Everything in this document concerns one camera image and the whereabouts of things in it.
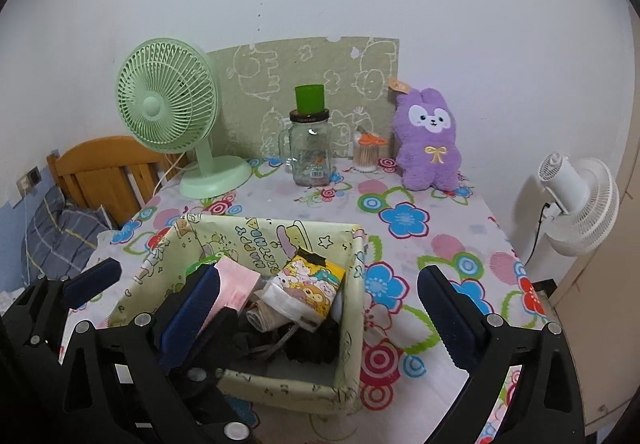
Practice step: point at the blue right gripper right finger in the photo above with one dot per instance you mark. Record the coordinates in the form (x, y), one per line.
(457, 320)

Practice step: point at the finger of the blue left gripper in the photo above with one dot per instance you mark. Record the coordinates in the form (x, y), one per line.
(215, 344)
(82, 288)

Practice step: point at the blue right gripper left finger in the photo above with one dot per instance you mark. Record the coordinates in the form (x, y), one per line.
(180, 318)

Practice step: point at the pink wet wipes pack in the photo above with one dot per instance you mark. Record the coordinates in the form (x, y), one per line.
(237, 283)

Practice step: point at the green tissue pack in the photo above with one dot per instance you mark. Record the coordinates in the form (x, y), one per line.
(196, 266)

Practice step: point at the beige cloth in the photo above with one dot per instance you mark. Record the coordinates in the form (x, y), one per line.
(262, 313)

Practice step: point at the yellow cartoon tissue pack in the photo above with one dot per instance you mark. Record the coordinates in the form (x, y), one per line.
(305, 289)

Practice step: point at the black sock bundle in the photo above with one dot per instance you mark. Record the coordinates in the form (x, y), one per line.
(291, 341)

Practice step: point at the grey plaid pillow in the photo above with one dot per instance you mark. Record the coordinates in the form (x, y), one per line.
(61, 237)

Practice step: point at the floral tablecloth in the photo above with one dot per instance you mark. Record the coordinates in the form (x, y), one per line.
(407, 381)

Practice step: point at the yellow cartoon fabric storage box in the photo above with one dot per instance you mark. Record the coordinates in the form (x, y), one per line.
(265, 246)

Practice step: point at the white floor fan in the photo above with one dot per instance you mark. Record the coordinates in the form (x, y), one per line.
(586, 195)

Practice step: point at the glass mason jar mug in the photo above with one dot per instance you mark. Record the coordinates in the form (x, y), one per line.
(305, 147)

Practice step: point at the cotton swab container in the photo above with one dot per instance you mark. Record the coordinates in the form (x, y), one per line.
(366, 151)

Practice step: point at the green desk fan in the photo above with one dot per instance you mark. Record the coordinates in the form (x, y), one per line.
(167, 96)

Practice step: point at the purple plush bunny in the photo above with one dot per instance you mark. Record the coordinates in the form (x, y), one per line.
(426, 132)

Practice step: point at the green cartoon pattern board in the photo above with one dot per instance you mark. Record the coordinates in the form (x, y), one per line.
(261, 84)

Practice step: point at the green plastic cup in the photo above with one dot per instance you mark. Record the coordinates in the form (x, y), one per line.
(309, 99)

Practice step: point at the wall power socket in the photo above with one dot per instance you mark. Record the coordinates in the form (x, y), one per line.
(28, 181)

